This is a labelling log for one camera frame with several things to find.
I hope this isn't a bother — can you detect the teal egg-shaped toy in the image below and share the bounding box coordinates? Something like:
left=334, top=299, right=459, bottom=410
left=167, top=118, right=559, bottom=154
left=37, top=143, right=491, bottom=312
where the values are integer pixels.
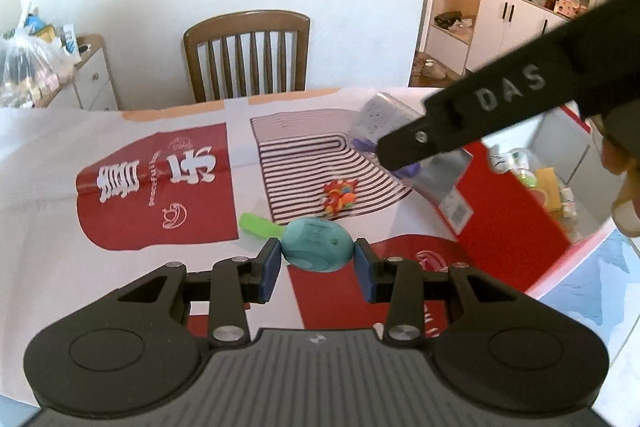
left=280, top=218, right=355, bottom=273

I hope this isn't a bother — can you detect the yellow small carton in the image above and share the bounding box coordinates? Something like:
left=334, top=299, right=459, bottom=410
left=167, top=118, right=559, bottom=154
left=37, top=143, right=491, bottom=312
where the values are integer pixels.
left=535, top=167, right=562, bottom=211

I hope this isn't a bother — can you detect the right hand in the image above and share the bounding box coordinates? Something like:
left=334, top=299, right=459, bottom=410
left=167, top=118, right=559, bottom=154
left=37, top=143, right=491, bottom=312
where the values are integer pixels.
left=599, top=109, right=639, bottom=239

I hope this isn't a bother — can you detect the green plastic stick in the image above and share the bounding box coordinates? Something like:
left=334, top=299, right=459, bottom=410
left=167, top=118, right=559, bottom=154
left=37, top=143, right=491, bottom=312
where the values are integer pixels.
left=239, top=212, right=285, bottom=239

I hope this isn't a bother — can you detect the colourful candy wrapper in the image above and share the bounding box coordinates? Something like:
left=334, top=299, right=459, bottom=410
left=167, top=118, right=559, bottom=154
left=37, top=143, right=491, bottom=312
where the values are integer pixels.
left=322, top=180, right=358, bottom=218

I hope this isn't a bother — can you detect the brown wooden chair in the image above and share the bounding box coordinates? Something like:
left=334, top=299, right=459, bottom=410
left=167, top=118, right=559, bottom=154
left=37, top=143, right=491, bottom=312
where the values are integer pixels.
left=182, top=10, right=311, bottom=103

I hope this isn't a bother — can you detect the white drawer cabinet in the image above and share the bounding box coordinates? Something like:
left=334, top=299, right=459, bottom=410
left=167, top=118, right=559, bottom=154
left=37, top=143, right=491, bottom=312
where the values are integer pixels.
left=44, top=34, right=118, bottom=112

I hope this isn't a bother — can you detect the clear plastic bag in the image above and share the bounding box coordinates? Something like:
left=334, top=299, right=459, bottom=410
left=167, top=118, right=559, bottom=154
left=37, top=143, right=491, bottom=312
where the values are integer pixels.
left=1, top=8, right=81, bottom=108

